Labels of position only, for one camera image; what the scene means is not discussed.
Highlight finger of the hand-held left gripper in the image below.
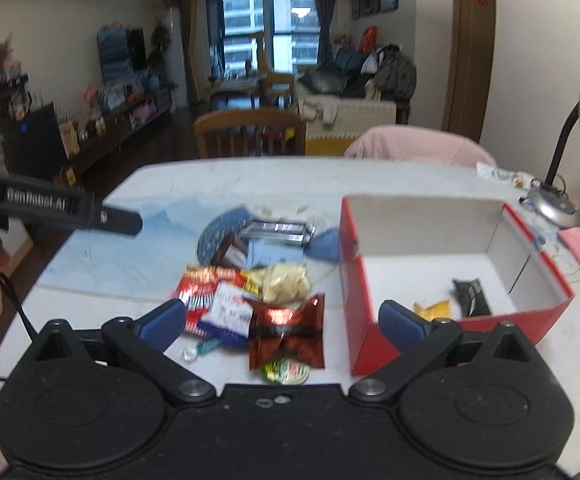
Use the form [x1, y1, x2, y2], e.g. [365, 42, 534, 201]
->
[92, 200, 144, 236]

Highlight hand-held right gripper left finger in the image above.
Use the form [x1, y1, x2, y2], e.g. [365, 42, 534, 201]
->
[32, 299, 217, 407]

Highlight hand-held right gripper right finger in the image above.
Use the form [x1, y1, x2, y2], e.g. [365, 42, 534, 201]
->
[348, 300, 538, 407]

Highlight red white striped packet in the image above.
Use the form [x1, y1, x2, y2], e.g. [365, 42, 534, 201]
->
[171, 265, 249, 337]

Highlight red cardboard box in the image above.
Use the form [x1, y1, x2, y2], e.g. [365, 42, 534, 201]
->
[339, 194, 577, 377]

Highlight brown chocolate packet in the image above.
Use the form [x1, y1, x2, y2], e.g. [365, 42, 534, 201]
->
[211, 233, 249, 269]

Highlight red-brown foil snack packet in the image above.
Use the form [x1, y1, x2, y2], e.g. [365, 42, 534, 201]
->
[246, 293, 327, 372]

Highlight pale yellow chips packet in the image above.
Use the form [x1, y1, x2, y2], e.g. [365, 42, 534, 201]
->
[246, 262, 312, 307]

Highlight printed table mat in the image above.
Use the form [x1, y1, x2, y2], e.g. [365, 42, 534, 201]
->
[42, 194, 345, 306]

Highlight yellow snack packet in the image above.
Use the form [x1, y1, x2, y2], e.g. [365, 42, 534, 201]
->
[413, 298, 452, 322]

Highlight black box with blue light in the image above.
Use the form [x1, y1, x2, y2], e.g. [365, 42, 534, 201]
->
[0, 102, 69, 182]

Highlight white blue snack packet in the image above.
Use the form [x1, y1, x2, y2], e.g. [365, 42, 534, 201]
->
[196, 281, 254, 349]

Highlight black snack packet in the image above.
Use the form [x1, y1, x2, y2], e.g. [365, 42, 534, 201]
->
[451, 278, 494, 319]

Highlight dark wooden TV cabinet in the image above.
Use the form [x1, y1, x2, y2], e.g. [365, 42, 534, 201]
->
[54, 84, 179, 183]

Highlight grey-blue flat packet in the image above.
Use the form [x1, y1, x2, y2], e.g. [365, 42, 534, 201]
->
[246, 239, 305, 267]

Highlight green jelly cup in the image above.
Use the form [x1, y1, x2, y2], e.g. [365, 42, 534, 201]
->
[259, 356, 311, 386]

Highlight silver foil snack packet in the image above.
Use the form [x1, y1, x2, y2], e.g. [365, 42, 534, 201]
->
[241, 219, 317, 249]

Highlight wooden dining chair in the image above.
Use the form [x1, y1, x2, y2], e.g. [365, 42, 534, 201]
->
[193, 108, 307, 159]

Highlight television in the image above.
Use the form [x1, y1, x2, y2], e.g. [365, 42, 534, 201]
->
[96, 26, 149, 84]

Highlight pink chair cover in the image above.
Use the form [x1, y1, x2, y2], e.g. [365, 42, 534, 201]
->
[344, 126, 498, 169]

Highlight silver desk lamp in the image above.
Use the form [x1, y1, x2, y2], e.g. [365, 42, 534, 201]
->
[519, 62, 580, 229]

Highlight beige sofa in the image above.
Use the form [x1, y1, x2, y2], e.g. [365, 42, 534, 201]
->
[296, 46, 418, 142]

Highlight window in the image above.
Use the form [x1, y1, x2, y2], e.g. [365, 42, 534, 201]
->
[204, 0, 321, 80]

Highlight wooden door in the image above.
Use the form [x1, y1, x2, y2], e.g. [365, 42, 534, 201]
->
[441, 0, 497, 145]

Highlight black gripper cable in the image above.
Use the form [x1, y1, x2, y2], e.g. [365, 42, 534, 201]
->
[0, 267, 40, 383]

